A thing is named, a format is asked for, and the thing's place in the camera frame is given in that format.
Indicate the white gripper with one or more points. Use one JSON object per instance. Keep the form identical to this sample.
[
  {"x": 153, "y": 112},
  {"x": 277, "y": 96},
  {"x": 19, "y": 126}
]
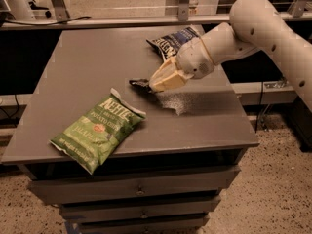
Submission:
[{"x": 194, "y": 58}]

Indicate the black rxbar chocolate wrapper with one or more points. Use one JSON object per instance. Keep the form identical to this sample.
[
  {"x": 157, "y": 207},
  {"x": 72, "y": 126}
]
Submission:
[{"x": 141, "y": 84}]

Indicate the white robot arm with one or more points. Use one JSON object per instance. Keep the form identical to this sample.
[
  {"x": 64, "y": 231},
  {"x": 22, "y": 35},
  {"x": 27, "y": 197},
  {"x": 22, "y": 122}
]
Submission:
[{"x": 253, "y": 25}]

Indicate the blue kettle chip bag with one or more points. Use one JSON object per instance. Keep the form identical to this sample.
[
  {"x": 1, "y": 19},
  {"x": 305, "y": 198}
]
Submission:
[{"x": 168, "y": 45}]

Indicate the green jalapeno chip bag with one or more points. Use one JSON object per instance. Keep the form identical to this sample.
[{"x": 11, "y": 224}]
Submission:
[{"x": 92, "y": 138}]

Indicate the grey drawer cabinet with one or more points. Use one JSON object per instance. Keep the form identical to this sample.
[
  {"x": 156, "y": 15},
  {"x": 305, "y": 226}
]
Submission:
[{"x": 114, "y": 160}]

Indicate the middle grey drawer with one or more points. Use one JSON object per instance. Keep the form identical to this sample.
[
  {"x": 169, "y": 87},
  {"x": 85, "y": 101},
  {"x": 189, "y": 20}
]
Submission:
[{"x": 110, "y": 211}]

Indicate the grey drawer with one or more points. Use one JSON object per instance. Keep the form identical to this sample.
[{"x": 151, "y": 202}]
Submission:
[
  {"x": 144, "y": 226},
  {"x": 110, "y": 211},
  {"x": 126, "y": 186}
]

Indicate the bottom grey drawer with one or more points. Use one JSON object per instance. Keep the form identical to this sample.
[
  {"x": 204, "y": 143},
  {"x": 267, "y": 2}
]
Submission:
[{"x": 144, "y": 226}]

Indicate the top grey drawer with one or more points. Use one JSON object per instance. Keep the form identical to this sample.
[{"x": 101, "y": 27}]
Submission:
[{"x": 126, "y": 186}]

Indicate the metal bracket post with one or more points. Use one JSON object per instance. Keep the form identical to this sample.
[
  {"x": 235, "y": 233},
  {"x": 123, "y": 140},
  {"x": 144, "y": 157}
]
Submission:
[
  {"x": 183, "y": 9},
  {"x": 61, "y": 12}
]

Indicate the grey metal rail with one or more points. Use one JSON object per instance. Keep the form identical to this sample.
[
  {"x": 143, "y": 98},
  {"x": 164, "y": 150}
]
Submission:
[{"x": 95, "y": 23}]

